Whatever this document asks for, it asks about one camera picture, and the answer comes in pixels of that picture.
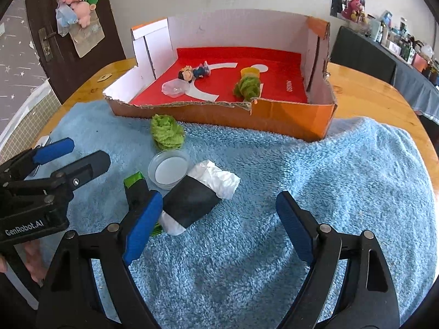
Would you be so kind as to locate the white tissue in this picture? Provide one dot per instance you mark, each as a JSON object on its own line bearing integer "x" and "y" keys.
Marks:
{"x": 219, "y": 180}

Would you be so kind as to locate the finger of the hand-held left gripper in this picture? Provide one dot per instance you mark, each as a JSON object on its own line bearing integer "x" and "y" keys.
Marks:
{"x": 87, "y": 169}
{"x": 53, "y": 150}

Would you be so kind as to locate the small clear plastic container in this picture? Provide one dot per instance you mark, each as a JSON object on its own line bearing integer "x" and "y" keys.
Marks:
{"x": 173, "y": 88}

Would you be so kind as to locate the person's left hand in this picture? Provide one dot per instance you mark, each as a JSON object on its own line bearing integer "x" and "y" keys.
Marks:
{"x": 34, "y": 260}

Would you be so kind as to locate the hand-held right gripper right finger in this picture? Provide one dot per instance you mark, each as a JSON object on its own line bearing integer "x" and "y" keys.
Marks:
{"x": 295, "y": 226}

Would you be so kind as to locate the orange cardboard box red floor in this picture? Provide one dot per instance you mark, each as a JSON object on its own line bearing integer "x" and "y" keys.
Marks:
{"x": 274, "y": 116}

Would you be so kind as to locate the green and black foil packet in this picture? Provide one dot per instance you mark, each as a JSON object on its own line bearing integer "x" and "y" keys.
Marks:
{"x": 135, "y": 180}

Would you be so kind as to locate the dark brown door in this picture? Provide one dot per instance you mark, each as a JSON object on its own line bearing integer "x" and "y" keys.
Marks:
{"x": 109, "y": 34}

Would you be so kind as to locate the yellow small cup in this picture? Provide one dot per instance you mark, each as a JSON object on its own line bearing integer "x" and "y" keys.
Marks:
{"x": 250, "y": 71}

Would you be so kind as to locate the row of bottles and jars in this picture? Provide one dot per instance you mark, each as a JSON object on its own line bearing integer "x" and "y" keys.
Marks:
{"x": 404, "y": 48}

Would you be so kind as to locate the small flat wooden piece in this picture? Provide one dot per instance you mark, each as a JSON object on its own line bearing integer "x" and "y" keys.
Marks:
{"x": 104, "y": 77}

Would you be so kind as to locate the black and white packet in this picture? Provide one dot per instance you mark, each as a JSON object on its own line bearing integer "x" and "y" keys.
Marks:
{"x": 188, "y": 204}

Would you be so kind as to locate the green lettuce toy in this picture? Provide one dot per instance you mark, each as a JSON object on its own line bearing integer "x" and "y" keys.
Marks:
{"x": 247, "y": 87}
{"x": 166, "y": 132}

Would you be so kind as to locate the clear paper-filled bag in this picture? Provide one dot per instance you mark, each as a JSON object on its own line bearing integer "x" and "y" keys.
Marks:
{"x": 87, "y": 39}

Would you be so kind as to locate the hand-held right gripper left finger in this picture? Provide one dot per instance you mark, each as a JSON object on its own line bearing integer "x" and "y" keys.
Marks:
{"x": 144, "y": 226}

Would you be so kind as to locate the light blue fluffy towel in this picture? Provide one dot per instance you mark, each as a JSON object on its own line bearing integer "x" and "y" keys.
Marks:
{"x": 274, "y": 164}

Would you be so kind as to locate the black-haired doll figure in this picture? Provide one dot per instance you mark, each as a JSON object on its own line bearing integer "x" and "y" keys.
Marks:
{"x": 187, "y": 74}

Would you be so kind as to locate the white grid patterned board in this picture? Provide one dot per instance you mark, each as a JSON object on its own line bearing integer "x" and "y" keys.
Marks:
{"x": 27, "y": 120}

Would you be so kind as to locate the sideboard with blue cloth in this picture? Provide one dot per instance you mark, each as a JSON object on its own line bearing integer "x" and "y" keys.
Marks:
{"x": 363, "y": 54}

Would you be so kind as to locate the pink dragon plush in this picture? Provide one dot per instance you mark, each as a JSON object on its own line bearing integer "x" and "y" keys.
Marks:
{"x": 353, "y": 7}

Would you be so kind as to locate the white mobile router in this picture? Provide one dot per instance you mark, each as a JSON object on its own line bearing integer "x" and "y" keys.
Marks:
{"x": 43, "y": 141}

